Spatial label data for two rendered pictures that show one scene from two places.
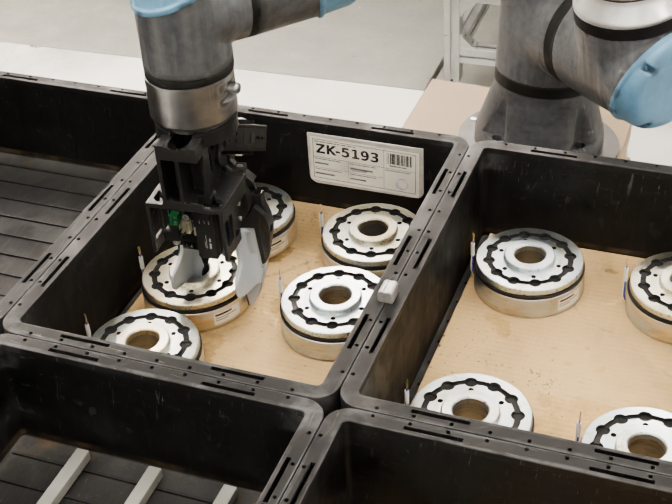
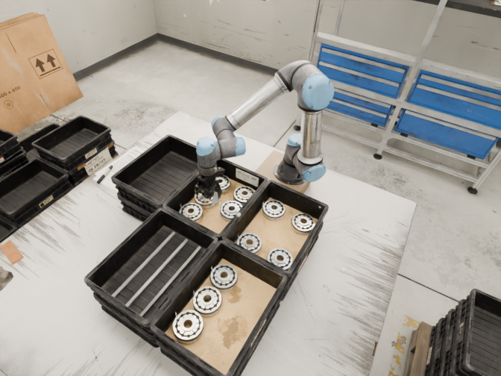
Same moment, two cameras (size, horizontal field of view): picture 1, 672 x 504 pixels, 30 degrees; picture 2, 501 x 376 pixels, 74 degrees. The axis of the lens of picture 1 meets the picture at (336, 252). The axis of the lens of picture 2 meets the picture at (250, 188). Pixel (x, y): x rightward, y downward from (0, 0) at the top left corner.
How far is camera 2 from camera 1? 0.46 m
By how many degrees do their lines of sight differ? 11
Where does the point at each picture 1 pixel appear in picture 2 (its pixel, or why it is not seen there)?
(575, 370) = (275, 235)
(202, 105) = (207, 171)
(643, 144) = not seen: hidden behind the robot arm
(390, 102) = (265, 149)
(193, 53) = (206, 163)
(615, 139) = not seen: hidden behind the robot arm
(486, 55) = not seen: hidden behind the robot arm
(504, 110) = (283, 166)
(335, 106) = (253, 148)
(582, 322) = (280, 224)
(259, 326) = (215, 210)
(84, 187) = (189, 165)
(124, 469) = (181, 237)
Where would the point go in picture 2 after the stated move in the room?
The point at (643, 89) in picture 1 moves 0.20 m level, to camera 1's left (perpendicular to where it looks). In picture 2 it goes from (307, 176) to (263, 170)
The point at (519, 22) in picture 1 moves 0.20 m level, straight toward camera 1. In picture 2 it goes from (288, 151) to (277, 177)
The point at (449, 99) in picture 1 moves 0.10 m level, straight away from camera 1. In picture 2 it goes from (275, 157) to (279, 145)
